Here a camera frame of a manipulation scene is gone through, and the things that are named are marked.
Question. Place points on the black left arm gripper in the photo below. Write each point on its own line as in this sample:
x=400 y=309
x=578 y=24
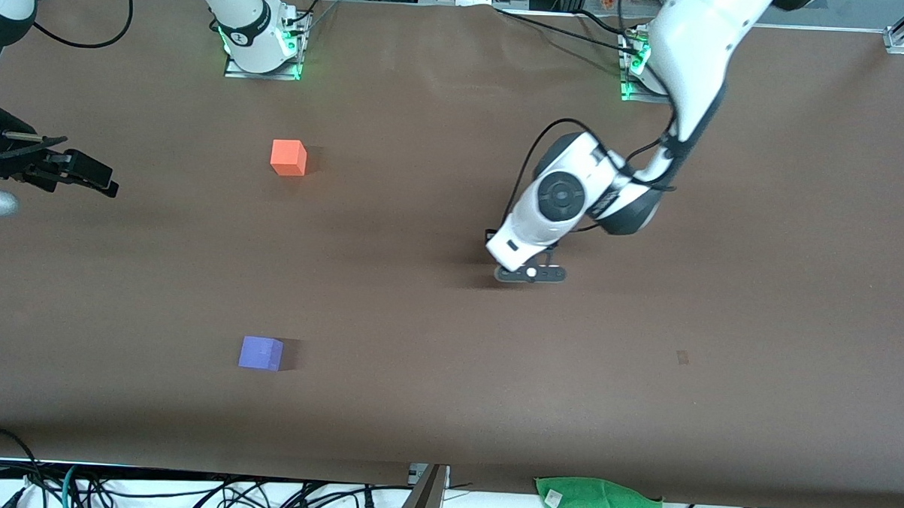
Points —
x=489 y=232

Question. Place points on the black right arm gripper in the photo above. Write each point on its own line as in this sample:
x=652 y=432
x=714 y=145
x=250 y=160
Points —
x=6 y=150

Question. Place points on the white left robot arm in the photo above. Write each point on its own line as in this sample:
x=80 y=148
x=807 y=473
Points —
x=692 y=44

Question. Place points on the orange foam block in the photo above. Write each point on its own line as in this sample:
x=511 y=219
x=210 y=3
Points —
x=287 y=158

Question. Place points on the purple foam block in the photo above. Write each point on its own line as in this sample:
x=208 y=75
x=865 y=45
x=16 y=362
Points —
x=259 y=352

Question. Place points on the brown table cover mat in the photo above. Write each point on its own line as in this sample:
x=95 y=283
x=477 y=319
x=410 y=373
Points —
x=418 y=358

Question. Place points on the green cloth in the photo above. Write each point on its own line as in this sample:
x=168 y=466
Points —
x=601 y=507

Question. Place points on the black power plug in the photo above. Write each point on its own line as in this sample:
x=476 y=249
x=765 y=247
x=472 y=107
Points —
x=369 y=504

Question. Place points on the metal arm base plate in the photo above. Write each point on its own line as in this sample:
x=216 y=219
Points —
x=629 y=95
x=231 y=71

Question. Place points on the grey metal post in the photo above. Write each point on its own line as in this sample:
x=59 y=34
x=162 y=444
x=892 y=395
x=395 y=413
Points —
x=424 y=503

